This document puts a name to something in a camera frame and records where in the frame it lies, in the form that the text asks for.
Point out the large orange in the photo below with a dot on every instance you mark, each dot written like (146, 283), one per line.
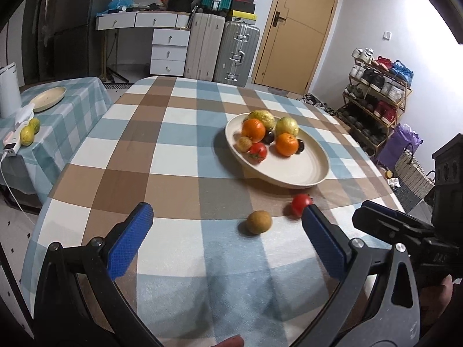
(253, 130)

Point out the small cream plate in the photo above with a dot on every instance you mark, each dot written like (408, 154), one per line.
(47, 99)

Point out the purple bag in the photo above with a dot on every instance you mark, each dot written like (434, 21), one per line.
(396, 144)

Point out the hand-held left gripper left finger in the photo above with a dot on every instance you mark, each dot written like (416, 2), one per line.
(130, 240)

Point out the white cylindrical appliance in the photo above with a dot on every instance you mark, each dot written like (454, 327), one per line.
(9, 90)

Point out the white desk with drawers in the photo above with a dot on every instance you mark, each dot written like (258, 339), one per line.
(170, 50)

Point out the person's left hand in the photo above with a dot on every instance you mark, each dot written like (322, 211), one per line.
(228, 342)

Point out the brown fruit with stem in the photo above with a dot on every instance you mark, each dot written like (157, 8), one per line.
(244, 144)

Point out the large cream plate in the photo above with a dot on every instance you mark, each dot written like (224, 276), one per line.
(300, 173)

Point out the smooth brown round fruit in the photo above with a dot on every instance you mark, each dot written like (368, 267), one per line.
(259, 222)

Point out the dark wardrobe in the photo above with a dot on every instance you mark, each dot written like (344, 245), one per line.
(54, 25)

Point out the black bag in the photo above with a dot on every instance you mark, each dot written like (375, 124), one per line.
(179, 4)

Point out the yellow and black shoebox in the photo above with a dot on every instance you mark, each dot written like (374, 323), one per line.
(242, 16)

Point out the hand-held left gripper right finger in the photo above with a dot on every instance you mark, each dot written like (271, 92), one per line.
(322, 240)

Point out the white cloth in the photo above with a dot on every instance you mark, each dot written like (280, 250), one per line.
(23, 113)

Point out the white power strip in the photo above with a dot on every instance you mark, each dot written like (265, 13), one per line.
(9, 140)

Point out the person's right hand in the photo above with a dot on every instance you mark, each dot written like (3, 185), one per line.
(434, 303)

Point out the red tomato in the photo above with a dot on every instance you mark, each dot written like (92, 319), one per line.
(301, 204)
(258, 151)

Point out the blue plastic bag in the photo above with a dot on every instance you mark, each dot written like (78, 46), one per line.
(121, 3)

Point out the white power bank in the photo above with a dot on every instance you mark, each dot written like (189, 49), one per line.
(11, 150)

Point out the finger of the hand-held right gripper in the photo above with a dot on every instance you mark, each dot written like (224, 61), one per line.
(387, 209)
(394, 229)

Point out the brown and blue checked tablecloth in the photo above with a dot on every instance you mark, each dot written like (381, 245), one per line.
(144, 173)

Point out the pile of shoes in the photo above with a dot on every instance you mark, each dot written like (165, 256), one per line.
(320, 104)

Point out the dark purple plum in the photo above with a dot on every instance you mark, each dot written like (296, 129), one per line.
(300, 146)
(269, 137)

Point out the yellow-green citrus fruit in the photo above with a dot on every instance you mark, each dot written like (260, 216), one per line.
(34, 125)
(27, 135)

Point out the pale yellow round fruit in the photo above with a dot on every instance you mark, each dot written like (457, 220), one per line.
(262, 117)

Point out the silver suitcase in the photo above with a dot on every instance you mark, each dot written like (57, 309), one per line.
(237, 54)

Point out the crumpled white paper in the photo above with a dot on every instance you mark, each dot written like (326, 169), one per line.
(393, 183)

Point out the wooden door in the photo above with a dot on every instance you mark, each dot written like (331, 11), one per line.
(296, 32)

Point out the woven basket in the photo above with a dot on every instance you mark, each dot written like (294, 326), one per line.
(412, 173)

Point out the teal checked tablecloth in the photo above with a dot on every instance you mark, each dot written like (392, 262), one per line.
(68, 119)

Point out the rows of shoes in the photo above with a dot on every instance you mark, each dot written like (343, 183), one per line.
(376, 83)

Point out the metal shoe rack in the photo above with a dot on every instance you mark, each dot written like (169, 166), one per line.
(399, 110)

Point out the beige suitcase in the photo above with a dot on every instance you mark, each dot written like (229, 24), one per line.
(204, 47)

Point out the golden yellow round fruit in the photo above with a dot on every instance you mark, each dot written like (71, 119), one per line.
(287, 125)

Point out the small orange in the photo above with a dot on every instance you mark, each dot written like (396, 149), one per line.
(287, 144)

